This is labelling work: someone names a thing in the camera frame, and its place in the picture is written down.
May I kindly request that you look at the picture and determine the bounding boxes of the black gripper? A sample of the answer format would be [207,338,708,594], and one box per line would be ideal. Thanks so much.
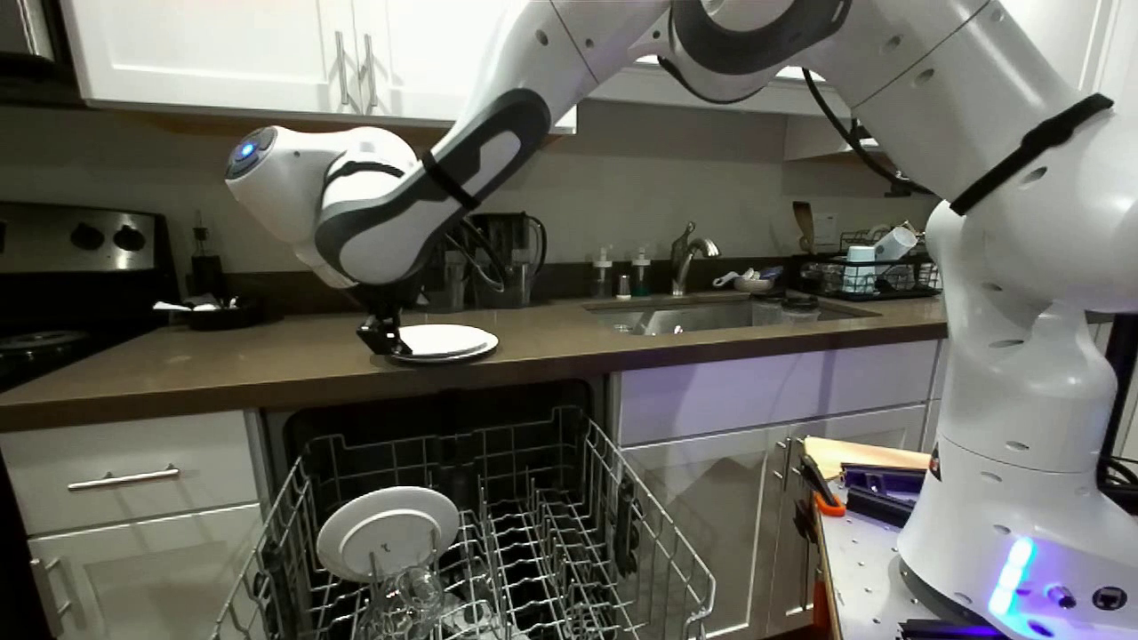
[357,273,417,358]

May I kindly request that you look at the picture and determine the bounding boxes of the black coffee maker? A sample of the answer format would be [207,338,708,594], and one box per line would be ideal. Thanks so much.
[443,211,550,313]

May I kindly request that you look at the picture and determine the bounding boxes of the black pan with white paper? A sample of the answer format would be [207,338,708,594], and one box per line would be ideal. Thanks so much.
[149,295,261,335]

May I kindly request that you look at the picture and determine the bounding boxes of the dark glass bottle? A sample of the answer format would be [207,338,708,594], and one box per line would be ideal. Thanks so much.
[187,218,232,303]

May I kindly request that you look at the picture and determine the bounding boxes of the white cup in rack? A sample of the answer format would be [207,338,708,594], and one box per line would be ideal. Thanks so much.
[313,484,463,587]

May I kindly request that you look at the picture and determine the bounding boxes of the small soap bottle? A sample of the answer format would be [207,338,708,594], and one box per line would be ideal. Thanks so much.
[591,246,618,298]
[629,246,657,298]

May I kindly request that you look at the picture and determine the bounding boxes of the clear drinking glass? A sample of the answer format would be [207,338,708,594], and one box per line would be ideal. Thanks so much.
[360,567,476,640]

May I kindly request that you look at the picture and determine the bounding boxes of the chrome faucet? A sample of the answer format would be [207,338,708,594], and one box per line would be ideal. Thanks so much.
[664,227,721,298]

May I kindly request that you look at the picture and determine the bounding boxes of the steel kitchen sink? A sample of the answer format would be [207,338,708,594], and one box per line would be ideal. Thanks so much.
[585,293,882,342]

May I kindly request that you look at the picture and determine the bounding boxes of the white cabinet door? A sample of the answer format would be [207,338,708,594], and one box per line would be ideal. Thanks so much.
[27,503,275,640]

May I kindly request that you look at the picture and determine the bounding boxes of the white sink drawer front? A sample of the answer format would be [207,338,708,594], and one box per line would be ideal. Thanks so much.
[610,338,951,450]

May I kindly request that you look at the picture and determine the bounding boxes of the white sink cabinet doors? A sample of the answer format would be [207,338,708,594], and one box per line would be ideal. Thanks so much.
[618,401,939,640]

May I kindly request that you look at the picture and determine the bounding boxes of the wooden utensil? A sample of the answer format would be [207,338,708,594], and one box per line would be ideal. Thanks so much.
[790,199,822,259]

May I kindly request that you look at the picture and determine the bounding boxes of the dark range hood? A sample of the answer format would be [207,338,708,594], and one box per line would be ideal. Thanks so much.
[0,0,66,79]

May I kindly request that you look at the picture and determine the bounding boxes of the black dish drying rack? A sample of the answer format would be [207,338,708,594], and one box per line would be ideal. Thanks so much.
[814,224,942,298]

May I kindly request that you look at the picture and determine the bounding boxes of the black clamp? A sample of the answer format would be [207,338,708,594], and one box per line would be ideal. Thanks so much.
[835,459,933,529]

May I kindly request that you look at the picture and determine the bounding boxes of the robot mounting table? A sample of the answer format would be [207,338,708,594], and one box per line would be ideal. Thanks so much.
[810,473,1138,640]

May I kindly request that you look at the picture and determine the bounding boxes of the white drawer with bar handle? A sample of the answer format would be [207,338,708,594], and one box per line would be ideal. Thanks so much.
[0,409,264,542]

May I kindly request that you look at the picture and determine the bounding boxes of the silver wire dishwasher rack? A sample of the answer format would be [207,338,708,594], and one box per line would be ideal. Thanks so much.
[210,401,721,640]

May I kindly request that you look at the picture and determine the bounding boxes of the white wall cabinets with handles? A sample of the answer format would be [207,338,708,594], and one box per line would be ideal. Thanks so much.
[56,0,585,135]

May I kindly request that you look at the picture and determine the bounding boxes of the orange handled tool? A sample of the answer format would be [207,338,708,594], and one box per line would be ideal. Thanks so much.
[794,445,853,524]

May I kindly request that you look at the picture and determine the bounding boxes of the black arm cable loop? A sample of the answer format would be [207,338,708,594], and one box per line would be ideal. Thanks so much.
[802,67,936,199]

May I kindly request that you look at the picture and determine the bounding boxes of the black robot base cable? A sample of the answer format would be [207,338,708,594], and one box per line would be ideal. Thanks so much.
[1097,318,1138,517]

